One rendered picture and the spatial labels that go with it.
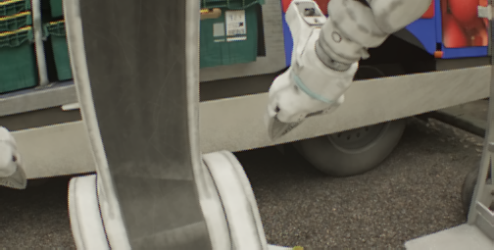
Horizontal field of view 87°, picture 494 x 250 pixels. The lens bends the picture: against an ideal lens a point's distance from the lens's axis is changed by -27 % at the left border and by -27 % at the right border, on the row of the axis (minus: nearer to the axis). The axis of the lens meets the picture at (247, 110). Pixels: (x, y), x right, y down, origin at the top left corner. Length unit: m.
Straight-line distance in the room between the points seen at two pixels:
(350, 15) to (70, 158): 1.18
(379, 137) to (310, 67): 1.42
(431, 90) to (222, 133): 1.10
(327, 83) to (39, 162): 1.19
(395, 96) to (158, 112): 1.40
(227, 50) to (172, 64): 0.84
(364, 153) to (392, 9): 1.49
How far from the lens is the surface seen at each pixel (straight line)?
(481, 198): 1.44
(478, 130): 2.49
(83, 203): 0.39
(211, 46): 1.13
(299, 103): 0.44
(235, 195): 0.39
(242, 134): 1.31
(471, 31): 2.06
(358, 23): 0.33
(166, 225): 0.37
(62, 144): 1.34
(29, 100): 1.33
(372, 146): 1.79
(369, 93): 1.52
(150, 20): 0.28
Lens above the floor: 0.79
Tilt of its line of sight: 15 degrees down
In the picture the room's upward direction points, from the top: 5 degrees counter-clockwise
